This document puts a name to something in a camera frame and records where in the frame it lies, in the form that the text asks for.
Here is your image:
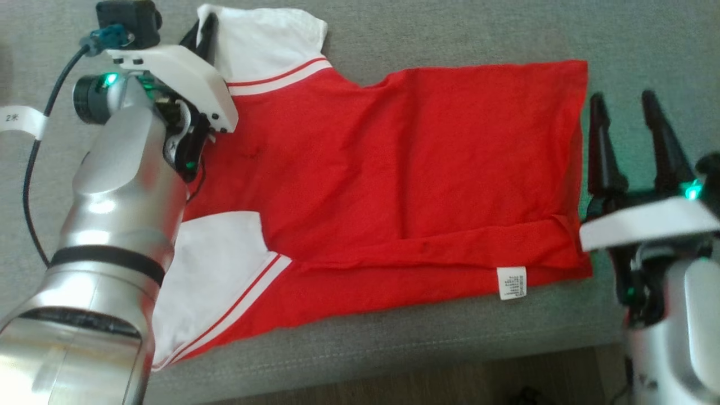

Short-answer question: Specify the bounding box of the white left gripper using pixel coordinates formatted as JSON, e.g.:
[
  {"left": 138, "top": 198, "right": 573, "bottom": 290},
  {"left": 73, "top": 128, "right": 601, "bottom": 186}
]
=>
[{"left": 106, "top": 12, "right": 239, "bottom": 182}]

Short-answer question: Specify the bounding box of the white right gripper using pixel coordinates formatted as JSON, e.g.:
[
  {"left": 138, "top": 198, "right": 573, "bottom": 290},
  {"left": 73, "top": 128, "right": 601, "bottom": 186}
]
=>
[{"left": 579, "top": 90, "right": 720, "bottom": 328}]

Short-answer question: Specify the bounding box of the red and white jersey shirt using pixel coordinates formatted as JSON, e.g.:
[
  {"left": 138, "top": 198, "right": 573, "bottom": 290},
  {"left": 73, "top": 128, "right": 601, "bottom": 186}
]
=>
[{"left": 151, "top": 4, "right": 594, "bottom": 372}]

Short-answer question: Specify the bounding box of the large grey fabric sofa chaise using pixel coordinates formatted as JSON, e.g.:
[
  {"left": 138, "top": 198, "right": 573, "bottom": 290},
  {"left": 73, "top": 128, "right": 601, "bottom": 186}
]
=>
[{"left": 0, "top": 0, "right": 720, "bottom": 403}]

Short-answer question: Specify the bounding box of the black cable with teal plug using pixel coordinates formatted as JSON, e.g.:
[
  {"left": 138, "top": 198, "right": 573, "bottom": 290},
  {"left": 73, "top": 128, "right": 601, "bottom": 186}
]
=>
[{"left": 22, "top": 24, "right": 136, "bottom": 268}]

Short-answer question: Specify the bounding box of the white cable label tag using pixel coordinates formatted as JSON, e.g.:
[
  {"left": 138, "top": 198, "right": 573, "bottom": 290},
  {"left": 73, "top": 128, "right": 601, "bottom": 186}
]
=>
[{"left": 0, "top": 105, "right": 50, "bottom": 140}]

